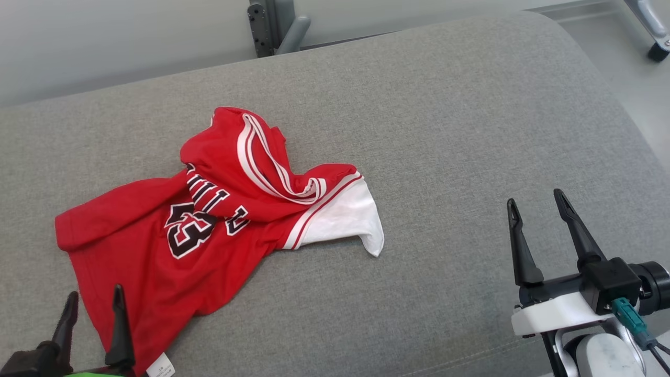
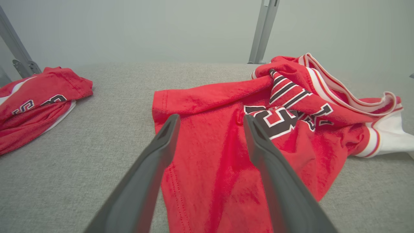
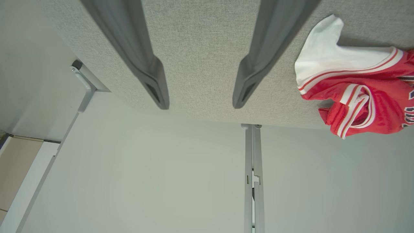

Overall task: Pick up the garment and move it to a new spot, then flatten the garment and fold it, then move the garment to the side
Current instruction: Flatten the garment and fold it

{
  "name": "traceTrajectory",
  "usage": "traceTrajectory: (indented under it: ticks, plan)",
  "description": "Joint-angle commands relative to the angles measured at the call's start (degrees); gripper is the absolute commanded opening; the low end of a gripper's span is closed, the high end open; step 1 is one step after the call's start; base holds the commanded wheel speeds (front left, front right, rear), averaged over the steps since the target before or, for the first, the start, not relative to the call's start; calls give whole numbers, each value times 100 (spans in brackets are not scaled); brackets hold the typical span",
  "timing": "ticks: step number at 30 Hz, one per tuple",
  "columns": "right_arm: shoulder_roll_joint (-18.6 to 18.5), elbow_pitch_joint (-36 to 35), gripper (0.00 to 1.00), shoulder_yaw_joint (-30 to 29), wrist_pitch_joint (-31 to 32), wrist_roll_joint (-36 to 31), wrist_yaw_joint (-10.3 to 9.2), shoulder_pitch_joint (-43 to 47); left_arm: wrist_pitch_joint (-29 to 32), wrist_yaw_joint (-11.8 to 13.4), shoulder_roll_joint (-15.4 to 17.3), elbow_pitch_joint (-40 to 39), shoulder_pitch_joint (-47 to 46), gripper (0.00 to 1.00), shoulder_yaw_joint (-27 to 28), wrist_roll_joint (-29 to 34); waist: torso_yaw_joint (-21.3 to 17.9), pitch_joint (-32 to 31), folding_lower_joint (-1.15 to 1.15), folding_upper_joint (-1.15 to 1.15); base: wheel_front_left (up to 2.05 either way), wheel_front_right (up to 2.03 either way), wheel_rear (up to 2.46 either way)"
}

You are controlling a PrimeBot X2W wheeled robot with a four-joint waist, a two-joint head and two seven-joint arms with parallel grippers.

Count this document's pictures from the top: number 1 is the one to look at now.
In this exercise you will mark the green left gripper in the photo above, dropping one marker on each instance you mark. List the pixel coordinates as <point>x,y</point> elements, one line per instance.
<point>94,372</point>

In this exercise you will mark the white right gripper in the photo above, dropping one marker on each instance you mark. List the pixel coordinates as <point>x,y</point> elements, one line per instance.
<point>555,314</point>

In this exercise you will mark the red basketball jersey white sleeves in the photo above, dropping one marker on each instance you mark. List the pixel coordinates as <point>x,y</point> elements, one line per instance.
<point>157,272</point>

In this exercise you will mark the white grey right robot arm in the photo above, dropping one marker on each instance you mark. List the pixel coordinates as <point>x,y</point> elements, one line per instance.
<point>607,356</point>

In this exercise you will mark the grey fabric sofa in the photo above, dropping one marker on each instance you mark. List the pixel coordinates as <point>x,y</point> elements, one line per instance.
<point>419,131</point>

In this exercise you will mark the grey leg with black caster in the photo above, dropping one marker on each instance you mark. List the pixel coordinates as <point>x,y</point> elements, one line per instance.
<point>651,21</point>

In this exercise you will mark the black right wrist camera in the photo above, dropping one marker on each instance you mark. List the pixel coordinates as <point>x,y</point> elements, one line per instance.
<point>610,283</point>

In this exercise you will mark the dark grey bracket plate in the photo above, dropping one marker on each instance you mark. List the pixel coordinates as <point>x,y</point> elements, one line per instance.
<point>259,29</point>

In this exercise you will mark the grey vertical metal post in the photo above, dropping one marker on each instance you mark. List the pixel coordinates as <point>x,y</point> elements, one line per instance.
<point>280,15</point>

